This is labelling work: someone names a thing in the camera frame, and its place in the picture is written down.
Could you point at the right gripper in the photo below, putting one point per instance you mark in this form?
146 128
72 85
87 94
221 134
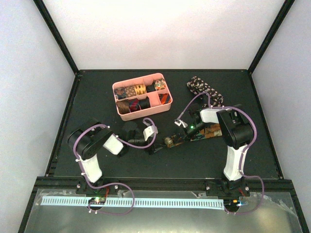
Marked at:
187 136

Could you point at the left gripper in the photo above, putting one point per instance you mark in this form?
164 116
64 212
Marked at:
153 149

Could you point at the brown green patterned tie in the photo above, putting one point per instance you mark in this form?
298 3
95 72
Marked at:
210 131

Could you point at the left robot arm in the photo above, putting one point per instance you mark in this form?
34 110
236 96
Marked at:
87 139

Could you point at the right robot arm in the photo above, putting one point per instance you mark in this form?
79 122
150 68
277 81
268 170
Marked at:
238 132

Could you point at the black floral tie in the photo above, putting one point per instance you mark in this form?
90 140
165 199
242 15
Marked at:
212 97

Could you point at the red striped rolled tie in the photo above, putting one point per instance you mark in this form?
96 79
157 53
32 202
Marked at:
165 98

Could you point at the red navy rolled tie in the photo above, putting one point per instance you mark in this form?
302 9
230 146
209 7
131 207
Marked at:
134 105

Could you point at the white red floral rolled tie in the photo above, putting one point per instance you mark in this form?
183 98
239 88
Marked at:
159 84

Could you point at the pink divided organizer box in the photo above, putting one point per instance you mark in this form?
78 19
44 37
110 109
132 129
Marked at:
152 94

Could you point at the yellow black rolled tie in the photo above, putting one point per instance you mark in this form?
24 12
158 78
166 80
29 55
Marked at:
140 89

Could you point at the brown paisley rolled tie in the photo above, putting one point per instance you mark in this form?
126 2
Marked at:
130 91

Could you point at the blue floral rolled tie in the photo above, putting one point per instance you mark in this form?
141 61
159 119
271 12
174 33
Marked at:
120 93

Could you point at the clear acrylic sheet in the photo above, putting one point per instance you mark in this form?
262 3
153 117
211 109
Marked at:
273 212

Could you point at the light blue slotted strip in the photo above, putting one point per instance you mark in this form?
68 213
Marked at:
214 204

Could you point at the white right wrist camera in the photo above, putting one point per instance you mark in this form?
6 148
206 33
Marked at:
180 123

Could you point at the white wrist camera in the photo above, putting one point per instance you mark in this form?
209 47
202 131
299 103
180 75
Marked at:
150 131
180 123

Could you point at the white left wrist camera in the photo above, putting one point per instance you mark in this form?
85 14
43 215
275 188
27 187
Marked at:
150 131

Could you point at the black aluminium mounting rail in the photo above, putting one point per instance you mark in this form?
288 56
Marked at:
212 187

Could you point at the right black frame post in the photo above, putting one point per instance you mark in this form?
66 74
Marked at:
285 8

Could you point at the black frame post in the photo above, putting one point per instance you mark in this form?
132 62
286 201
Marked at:
56 34
285 8

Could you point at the left black frame post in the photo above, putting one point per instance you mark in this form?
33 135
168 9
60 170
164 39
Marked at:
56 34

